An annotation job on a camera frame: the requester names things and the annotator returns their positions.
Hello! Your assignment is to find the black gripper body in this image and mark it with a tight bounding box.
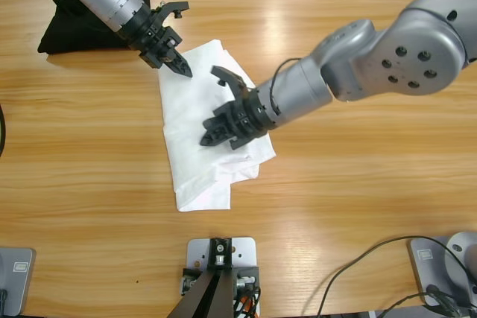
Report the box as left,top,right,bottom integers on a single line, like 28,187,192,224
227,89,271,152
113,4,184,70

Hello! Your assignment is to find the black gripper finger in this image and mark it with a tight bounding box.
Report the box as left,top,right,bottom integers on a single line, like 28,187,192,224
163,48,194,80
199,125,234,147
203,101,240,130

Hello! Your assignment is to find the white T-shirt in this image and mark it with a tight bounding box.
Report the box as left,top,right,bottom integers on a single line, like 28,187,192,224
158,38,277,213

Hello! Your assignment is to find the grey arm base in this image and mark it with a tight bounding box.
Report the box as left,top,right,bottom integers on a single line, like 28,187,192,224
0,246,37,317
407,231,477,308

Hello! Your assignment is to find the black folded garment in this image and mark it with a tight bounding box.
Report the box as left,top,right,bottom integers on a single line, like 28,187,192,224
36,0,152,54

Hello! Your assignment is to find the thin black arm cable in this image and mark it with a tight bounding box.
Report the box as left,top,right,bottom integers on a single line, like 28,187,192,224
268,57,303,115

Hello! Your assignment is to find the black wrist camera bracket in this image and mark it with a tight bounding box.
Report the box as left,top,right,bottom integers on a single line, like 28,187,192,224
210,66,249,99
148,0,190,23

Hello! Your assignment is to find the white mount plate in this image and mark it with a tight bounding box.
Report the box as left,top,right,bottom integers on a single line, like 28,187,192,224
186,236,260,318

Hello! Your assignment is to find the black post with brackets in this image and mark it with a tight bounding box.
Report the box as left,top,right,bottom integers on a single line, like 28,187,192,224
167,236,262,318

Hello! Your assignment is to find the thin black cable bundle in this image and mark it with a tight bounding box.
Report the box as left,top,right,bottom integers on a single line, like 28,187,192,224
230,284,264,318

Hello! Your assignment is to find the thick black hanging cable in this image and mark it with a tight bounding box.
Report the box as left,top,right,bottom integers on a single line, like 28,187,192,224
0,104,7,157

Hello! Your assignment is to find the long black cable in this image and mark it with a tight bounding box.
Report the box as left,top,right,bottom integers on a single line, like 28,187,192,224
316,235,477,318

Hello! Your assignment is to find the black cable with plug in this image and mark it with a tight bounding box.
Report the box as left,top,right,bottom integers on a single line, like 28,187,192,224
379,283,477,318

